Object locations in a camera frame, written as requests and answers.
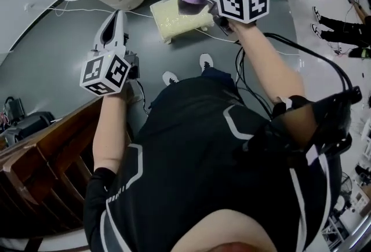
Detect thin white wall cable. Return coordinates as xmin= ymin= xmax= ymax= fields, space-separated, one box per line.
xmin=24 ymin=1 xmax=154 ymax=19

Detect person's left forearm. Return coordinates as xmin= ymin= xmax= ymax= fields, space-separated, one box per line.
xmin=92 ymin=91 xmax=130 ymax=176

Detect person's chin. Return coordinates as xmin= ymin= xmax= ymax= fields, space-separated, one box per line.
xmin=176 ymin=210 xmax=279 ymax=252

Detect white power strip cable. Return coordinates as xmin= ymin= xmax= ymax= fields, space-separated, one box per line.
xmin=195 ymin=27 xmax=301 ymax=56

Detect person's right forearm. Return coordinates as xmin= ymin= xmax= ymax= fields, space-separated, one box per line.
xmin=231 ymin=23 xmax=307 ymax=107

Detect cream cushioned stool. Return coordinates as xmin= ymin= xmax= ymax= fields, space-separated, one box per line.
xmin=150 ymin=0 xmax=216 ymax=45

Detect white arm strap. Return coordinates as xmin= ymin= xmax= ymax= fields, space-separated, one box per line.
xmin=277 ymin=96 xmax=293 ymax=109

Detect brown wooden stair railing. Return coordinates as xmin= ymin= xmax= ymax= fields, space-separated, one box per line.
xmin=0 ymin=94 xmax=131 ymax=237

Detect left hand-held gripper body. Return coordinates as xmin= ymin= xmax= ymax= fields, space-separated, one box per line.
xmin=79 ymin=42 xmax=140 ymax=97

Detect black cables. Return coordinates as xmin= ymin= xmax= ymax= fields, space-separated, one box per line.
xmin=234 ymin=32 xmax=356 ymax=118

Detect person's dark trousers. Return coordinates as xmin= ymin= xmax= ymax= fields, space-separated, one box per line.
xmin=201 ymin=67 xmax=235 ymax=83

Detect person's black shirt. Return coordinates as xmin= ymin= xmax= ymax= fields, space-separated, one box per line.
xmin=83 ymin=75 xmax=343 ymax=252

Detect person's right white shoe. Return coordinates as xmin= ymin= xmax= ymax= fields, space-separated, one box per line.
xmin=199 ymin=53 xmax=214 ymax=70

